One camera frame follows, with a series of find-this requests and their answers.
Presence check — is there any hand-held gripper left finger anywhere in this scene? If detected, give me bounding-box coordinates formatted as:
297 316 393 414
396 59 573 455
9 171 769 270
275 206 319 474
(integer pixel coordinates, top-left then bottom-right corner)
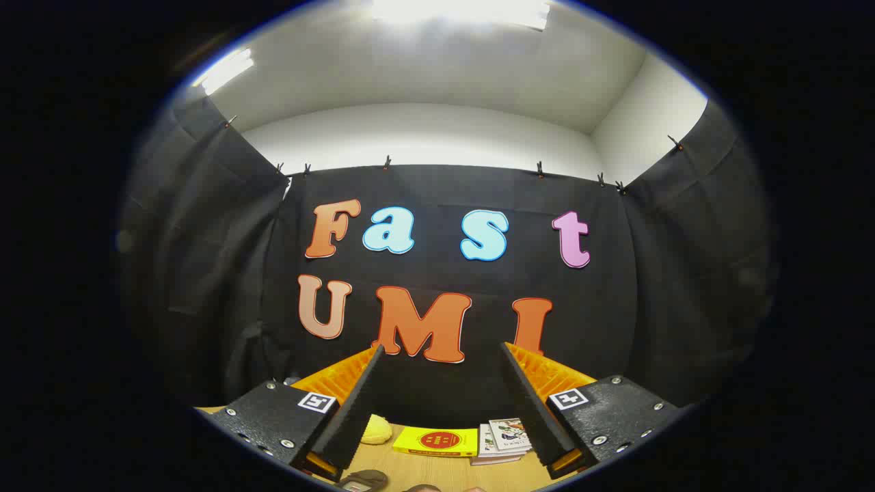
205 345 385 482

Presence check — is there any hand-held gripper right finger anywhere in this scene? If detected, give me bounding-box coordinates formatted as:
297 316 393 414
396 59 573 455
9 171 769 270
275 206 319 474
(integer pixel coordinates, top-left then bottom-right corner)
499 342 684 479

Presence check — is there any yellow round plush cushion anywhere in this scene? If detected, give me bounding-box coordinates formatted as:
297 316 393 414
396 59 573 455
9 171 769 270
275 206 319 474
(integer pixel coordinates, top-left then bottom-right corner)
361 413 394 445

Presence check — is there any yellow book red circle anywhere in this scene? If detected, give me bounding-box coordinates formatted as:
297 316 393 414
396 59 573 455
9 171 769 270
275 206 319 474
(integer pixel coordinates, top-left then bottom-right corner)
392 426 479 457

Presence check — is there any black backdrop cloth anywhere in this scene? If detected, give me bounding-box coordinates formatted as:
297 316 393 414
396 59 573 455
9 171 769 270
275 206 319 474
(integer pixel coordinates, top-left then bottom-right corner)
116 85 777 431

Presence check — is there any row of black clips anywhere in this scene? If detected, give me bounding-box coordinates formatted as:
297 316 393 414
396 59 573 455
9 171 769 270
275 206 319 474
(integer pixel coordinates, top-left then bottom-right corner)
224 115 684 196

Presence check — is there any ceiling light panel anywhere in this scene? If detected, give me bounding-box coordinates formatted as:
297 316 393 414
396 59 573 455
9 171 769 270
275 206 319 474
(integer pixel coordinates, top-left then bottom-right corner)
191 48 255 96
369 0 551 31

